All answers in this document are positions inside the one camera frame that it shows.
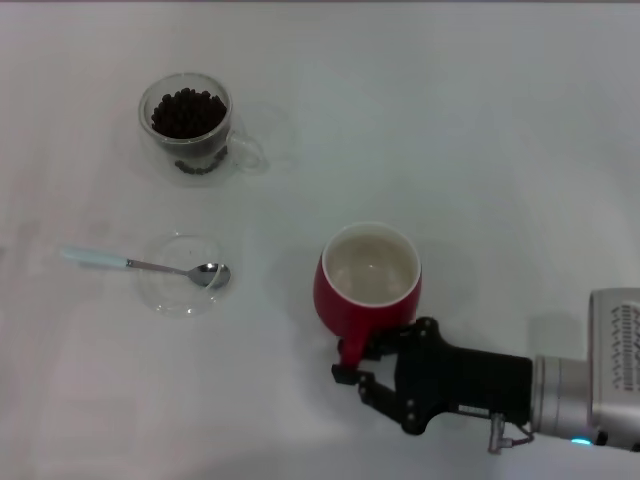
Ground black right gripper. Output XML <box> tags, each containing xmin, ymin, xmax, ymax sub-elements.
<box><xmin>330</xmin><ymin>316</ymin><xmax>534</xmax><ymax>437</ymax></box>

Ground clear double-wall glass cup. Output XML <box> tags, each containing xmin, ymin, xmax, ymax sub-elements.
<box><xmin>138</xmin><ymin>72</ymin><xmax>269</xmax><ymax>189</ymax></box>

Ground clear glass saucer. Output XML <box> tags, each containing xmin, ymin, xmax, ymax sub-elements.
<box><xmin>139</xmin><ymin>231</ymin><xmax>233</xmax><ymax>319</ymax></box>

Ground red ceramic mug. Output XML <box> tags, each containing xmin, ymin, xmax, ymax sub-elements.
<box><xmin>312</xmin><ymin>221</ymin><xmax>424</xmax><ymax>369</ymax></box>

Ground dark coffee beans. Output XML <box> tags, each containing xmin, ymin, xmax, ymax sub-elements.
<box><xmin>150</xmin><ymin>87</ymin><xmax>231</xmax><ymax>177</ymax></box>

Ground thin red gripper cable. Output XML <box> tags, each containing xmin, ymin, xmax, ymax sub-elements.
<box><xmin>486</xmin><ymin>411</ymin><xmax>536</xmax><ymax>456</ymax></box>

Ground blue-handled metal spoon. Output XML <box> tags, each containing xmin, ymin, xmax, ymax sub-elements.
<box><xmin>58</xmin><ymin>244</ymin><xmax>232</xmax><ymax>290</ymax></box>

